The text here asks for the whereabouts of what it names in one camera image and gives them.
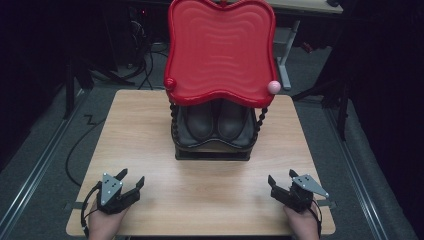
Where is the metal floor rail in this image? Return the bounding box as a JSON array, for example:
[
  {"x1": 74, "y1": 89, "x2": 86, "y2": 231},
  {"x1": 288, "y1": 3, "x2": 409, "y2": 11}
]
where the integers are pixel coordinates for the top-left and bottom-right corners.
[
  {"x1": 0, "y1": 89, "x2": 86, "y2": 233},
  {"x1": 324, "y1": 106, "x2": 390, "y2": 240}
]

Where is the light desk with metal leg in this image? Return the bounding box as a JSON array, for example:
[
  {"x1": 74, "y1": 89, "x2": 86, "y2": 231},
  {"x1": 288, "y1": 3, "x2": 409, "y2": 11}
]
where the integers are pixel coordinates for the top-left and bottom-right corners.
[{"x1": 266, "y1": 0, "x2": 344, "y2": 92}]

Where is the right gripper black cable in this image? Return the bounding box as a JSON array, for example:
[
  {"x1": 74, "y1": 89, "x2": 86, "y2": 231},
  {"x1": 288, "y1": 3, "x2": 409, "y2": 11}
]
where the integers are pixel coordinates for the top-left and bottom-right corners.
[{"x1": 309, "y1": 198, "x2": 324, "y2": 238}]

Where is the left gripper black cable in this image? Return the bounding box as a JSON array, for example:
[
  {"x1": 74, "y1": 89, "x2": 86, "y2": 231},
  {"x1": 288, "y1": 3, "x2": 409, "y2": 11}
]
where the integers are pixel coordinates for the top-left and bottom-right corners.
[{"x1": 80, "y1": 181, "x2": 103, "y2": 238}]

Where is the red and black shoe rack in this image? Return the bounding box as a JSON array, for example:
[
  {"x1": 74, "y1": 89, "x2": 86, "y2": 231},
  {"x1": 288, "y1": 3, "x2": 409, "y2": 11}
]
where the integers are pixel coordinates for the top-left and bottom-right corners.
[{"x1": 163, "y1": 0, "x2": 282, "y2": 162}]

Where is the person's right hand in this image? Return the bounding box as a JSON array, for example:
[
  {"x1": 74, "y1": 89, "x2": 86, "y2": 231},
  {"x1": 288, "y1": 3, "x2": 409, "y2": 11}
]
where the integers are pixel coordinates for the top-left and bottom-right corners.
[{"x1": 283, "y1": 203, "x2": 321, "y2": 240}]

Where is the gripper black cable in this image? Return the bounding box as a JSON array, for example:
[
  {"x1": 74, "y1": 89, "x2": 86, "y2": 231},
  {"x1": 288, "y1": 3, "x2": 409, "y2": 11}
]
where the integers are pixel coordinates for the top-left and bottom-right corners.
[
  {"x1": 309, "y1": 198, "x2": 324, "y2": 238},
  {"x1": 80, "y1": 181, "x2": 103, "y2": 238}
]

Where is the person's left hand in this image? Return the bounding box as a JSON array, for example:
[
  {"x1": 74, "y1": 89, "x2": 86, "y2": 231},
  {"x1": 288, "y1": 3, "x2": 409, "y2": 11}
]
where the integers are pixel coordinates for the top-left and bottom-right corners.
[{"x1": 87, "y1": 203, "x2": 129, "y2": 240}]

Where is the black slipper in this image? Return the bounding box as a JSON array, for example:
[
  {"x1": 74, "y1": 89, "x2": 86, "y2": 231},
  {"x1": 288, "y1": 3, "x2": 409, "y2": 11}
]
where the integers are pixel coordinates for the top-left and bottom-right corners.
[
  {"x1": 217, "y1": 99, "x2": 250, "y2": 142},
  {"x1": 184, "y1": 99, "x2": 215, "y2": 142}
]

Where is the tangle of black cables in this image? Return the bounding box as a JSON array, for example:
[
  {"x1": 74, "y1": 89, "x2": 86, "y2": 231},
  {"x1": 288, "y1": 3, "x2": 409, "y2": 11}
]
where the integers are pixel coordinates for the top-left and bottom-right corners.
[{"x1": 128, "y1": 18, "x2": 169, "y2": 91}]

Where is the black metal stand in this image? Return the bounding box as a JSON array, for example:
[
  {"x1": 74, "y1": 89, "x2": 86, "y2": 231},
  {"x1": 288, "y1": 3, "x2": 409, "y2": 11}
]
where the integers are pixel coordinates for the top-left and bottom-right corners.
[
  {"x1": 292, "y1": 66, "x2": 355, "y2": 142},
  {"x1": 62, "y1": 49, "x2": 136, "y2": 120}
]

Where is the black cable on floor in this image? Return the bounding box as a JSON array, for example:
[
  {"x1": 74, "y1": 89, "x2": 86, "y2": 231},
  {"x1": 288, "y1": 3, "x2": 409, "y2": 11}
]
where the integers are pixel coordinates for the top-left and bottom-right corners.
[{"x1": 65, "y1": 114, "x2": 108, "y2": 188}]

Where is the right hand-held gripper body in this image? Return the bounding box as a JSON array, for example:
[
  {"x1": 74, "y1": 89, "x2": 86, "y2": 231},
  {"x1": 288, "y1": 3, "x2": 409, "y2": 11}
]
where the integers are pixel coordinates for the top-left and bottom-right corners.
[{"x1": 271, "y1": 173, "x2": 330, "y2": 213}]

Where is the grey tape strip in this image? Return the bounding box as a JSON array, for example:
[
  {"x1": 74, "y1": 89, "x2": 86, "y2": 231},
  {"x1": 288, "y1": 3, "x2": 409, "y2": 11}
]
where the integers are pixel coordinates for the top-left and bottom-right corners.
[
  {"x1": 63, "y1": 201, "x2": 88, "y2": 211},
  {"x1": 318, "y1": 199, "x2": 338, "y2": 210}
]

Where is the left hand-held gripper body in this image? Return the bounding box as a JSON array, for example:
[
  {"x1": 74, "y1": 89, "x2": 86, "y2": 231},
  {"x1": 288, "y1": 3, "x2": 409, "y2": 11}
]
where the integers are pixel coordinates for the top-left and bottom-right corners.
[{"x1": 96, "y1": 172, "x2": 141, "y2": 215}]

